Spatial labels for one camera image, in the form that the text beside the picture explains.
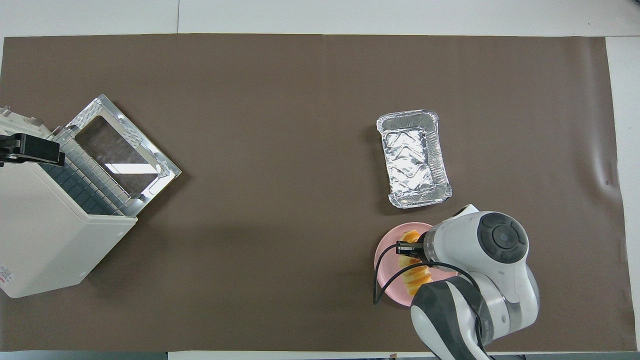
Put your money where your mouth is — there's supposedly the pink round plate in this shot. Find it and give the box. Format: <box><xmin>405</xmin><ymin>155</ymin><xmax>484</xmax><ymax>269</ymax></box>
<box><xmin>373</xmin><ymin>221</ymin><xmax>459</xmax><ymax>307</ymax></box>

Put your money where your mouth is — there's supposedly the glass oven door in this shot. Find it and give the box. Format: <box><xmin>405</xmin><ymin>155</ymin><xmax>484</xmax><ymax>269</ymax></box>
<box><xmin>65</xmin><ymin>94</ymin><xmax>182</xmax><ymax>217</ymax></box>

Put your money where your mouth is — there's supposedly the golden bread loaf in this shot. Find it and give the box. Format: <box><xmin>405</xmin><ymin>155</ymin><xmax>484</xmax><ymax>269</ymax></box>
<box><xmin>397</xmin><ymin>228</ymin><xmax>434</xmax><ymax>298</ymax></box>

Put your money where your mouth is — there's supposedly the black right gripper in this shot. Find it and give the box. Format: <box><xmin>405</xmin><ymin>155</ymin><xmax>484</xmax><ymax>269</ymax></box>
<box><xmin>396</xmin><ymin>240</ymin><xmax>426</xmax><ymax>261</ymax></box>

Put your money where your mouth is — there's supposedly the oven wire rack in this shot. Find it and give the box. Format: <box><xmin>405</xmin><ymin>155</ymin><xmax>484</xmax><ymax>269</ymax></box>
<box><xmin>39</xmin><ymin>126</ymin><xmax>140</xmax><ymax>217</ymax></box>

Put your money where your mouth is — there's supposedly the aluminium foil tray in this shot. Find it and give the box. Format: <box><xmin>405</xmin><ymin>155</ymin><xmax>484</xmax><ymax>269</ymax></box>
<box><xmin>375</xmin><ymin>109</ymin><xmax>453</xmax><ymax>210</ymax></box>

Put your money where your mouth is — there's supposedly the brown table mat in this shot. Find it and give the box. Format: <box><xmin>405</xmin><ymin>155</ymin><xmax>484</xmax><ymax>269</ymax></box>
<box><xmin>0</xmin><ymin>33</ymin><xmax>639</xmax><ymax>353</ymax></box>

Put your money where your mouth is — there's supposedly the white toaster oven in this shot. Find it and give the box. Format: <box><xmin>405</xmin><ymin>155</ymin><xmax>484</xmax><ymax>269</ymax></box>
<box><xmin>0</xmin><ymin>94</ymin><xmax>182</xmax><ymax>300</ymax></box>

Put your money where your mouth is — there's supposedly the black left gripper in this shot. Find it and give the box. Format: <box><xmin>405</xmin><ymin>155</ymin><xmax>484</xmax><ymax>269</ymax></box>
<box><xmin>0</xmin><ymin>132</ymin><xmax>66</xmax><ymax>168</ymax></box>

